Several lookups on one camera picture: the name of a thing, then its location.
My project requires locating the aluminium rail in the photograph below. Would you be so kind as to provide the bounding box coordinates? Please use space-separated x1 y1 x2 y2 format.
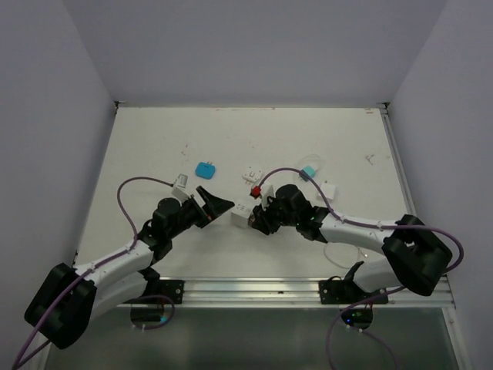
96 274 454 310
378 105 417 216

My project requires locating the white power strip socket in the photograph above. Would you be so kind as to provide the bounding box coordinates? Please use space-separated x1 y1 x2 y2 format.
230 198 255 228

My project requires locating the blue plug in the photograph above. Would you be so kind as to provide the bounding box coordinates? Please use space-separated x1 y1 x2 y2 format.
195 162 216 180

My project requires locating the white multi-outlet adapter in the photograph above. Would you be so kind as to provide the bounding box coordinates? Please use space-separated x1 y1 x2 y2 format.
241 164 263 187

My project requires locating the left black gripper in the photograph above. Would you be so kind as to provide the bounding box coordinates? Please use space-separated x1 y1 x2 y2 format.
167 185 233 239

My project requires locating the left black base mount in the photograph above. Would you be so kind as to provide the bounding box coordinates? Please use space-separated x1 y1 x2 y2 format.
128 280 185 305

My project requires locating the white charger block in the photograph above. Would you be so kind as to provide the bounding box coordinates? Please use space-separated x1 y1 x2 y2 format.
317 181 337 201

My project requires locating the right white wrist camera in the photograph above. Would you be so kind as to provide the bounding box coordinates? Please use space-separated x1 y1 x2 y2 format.
250 182 275 210

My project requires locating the aluminium front rail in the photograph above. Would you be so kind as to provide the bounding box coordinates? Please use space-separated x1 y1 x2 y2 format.
96 274 454 310

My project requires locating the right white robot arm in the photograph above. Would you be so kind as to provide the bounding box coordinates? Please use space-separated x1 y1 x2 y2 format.
250 184 452 303

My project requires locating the aluminium right side rail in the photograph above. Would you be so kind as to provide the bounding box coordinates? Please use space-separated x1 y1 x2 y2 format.
378 105 417 216

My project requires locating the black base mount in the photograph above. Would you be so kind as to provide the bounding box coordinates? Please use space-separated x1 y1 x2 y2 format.
128 280 185 305
318 277 389 305

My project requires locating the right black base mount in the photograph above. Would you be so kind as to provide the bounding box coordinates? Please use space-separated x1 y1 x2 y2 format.
318 277 389 305

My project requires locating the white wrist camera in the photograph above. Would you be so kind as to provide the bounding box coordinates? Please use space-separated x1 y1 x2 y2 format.
171 173 190 203
250 182 275 210

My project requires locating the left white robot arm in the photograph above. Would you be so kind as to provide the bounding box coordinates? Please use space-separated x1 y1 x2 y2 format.
24 186 235 349

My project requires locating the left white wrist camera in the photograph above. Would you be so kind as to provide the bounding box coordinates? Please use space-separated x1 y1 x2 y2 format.
171 173 190 203

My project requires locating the teal plug adapter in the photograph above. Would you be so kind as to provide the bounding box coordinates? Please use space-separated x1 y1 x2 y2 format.
299 165 318 182

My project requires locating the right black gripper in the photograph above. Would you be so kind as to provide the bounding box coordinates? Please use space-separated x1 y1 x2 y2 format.
252 193 299 235

